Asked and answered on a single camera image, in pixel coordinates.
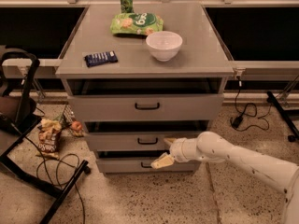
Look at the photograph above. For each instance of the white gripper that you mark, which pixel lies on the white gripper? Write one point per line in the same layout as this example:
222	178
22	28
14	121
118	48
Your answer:
177	150

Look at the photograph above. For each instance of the grey drawer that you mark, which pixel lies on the grey drawer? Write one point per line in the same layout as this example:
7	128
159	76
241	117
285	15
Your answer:
142	108
141	165
132	141

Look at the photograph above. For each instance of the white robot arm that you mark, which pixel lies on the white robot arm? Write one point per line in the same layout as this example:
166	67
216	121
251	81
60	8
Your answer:
278	174

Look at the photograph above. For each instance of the grey drawer cabinet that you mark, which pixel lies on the grey drawer cabinet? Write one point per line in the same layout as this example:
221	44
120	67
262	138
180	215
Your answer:
200	67

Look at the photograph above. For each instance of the grey bottom drawer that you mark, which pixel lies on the grey bottom drawer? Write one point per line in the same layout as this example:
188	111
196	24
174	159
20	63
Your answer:
141	165

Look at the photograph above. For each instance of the grey top drawer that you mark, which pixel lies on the grey top drawer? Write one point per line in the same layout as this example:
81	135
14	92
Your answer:
142	108

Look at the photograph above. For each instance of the red apple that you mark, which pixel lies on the red apple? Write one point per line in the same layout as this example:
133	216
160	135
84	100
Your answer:
76	126

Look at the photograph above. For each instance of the white bowl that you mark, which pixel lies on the white bowl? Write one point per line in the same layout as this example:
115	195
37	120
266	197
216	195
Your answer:
164	45

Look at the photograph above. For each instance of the black stand leg right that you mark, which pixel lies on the black stand leg right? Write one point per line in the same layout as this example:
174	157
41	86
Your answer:
289	116

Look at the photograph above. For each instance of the blue snack bar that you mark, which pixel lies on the blue snack bar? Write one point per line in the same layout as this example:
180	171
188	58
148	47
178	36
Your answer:
100	58

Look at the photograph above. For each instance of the brown chip bag on floor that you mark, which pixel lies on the brown chip bag on floor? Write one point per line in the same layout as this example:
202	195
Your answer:
48	138

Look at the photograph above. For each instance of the green chip bag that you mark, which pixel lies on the green chip bag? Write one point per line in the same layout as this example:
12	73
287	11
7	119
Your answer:
136	24

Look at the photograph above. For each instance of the wire basket on floor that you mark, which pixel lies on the wire basket on floor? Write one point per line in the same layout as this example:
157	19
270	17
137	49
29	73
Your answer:
68	117

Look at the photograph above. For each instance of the black stand frame left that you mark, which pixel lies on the black stand frame left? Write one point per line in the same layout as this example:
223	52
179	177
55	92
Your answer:
22	120

